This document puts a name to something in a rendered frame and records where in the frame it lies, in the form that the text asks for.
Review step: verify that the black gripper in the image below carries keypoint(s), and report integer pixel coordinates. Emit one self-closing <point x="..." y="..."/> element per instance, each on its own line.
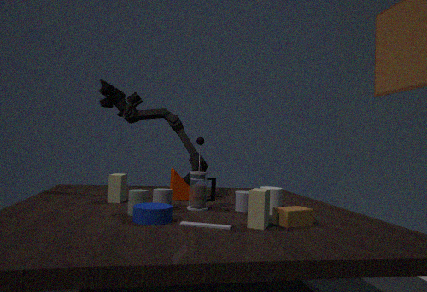
<point x="114" y="94"/>

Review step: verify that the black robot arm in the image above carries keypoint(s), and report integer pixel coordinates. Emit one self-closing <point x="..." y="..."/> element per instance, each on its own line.
<point x="132" y="115"/>

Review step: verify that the grey flat bar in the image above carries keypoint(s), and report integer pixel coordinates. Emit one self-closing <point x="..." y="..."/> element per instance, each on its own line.
<point x="217" y="226"/>

